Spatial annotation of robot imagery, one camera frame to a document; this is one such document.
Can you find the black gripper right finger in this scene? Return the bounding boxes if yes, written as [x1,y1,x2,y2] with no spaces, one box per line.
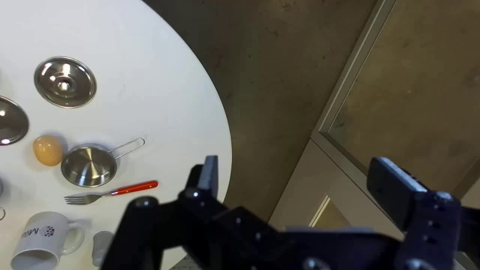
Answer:
[366,156,462,270]

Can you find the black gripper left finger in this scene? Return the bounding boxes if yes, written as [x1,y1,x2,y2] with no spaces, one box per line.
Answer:
[177,154,261,241]

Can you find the silver lid with knob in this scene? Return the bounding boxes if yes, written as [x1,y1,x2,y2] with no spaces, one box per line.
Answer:
[33,55,98,108]
[0,96,30,147]

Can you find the small silver saucepan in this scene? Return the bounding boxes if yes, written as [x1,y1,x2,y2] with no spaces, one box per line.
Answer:
[60,136,147,189]

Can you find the yellow egg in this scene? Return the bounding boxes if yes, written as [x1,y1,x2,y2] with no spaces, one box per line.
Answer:
[32,133,66,168]

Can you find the white mug with print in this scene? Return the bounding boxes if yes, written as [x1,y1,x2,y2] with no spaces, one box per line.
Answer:
[9,210,87,270]

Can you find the fork with red handle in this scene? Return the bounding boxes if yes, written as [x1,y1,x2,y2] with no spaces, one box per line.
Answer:
[63,178,161,207]

